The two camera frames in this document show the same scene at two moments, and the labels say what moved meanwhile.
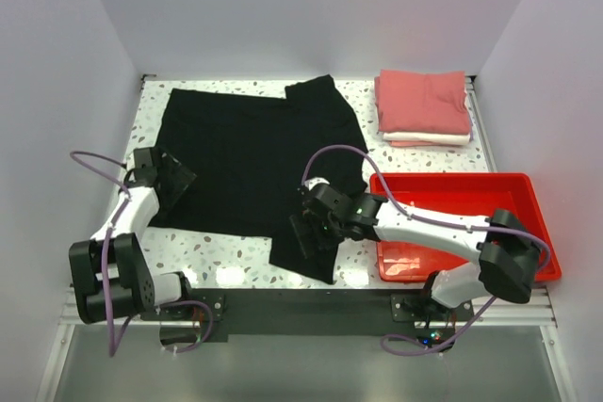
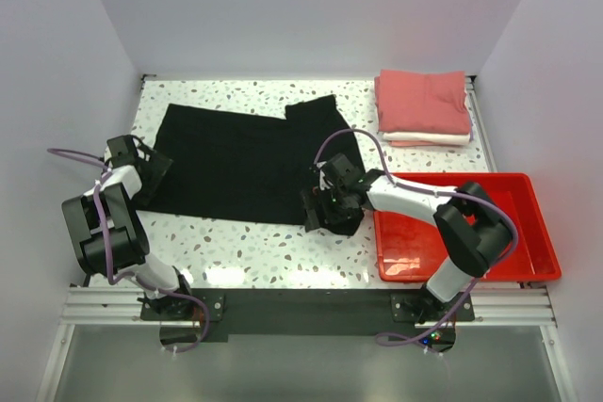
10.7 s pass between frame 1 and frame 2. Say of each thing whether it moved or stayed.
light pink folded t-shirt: stayed
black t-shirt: moved
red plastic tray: stayed
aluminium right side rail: stayed
